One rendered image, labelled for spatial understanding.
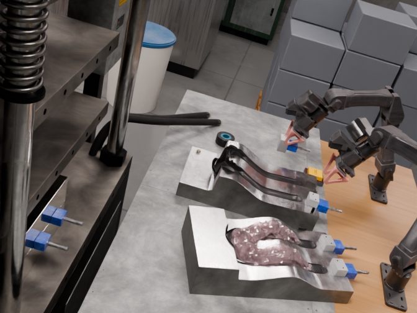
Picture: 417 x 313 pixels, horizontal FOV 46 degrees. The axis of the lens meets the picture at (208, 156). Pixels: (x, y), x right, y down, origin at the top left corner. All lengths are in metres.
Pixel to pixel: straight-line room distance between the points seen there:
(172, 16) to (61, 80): 3.30
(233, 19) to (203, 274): 4.95
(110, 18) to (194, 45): 2.82
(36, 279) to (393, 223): 1.35
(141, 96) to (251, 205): 2.21
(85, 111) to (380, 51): 2.38
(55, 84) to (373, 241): 1.27
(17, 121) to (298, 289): 0.94
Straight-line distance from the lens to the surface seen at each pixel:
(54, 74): 1.31
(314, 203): 1.79
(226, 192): 1.73
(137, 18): 1.63
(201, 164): 1.86
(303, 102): 1.89
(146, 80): 3.75
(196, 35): 4.52
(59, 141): 1.50
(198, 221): 1.51
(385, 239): 2.00
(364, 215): 2.07
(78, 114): 1.65
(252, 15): 6.09
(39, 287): 1.43
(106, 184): 1.78
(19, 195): 1.09
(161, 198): 1.74
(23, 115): 0.98
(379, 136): 1.64
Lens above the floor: 1.86
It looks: 31 degrees down
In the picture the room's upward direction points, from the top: 17 degrees clockwise
